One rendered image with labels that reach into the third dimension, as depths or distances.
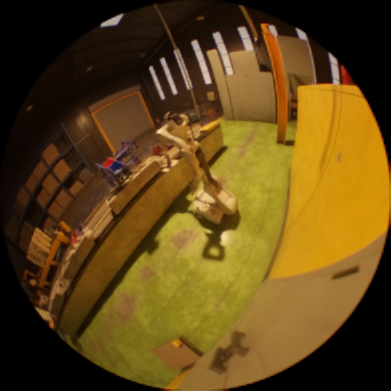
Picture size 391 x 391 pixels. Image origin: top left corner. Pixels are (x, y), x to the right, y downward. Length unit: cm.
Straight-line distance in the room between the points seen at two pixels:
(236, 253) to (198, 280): 64
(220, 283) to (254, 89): 670
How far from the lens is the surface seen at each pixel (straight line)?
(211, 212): 167
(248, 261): 173
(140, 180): 181
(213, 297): 173
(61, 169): 1069
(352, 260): 26
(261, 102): 639
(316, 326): 25
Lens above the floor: 170
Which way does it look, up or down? 46 degrees down
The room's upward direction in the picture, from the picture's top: 22 degrees counter-clockwise
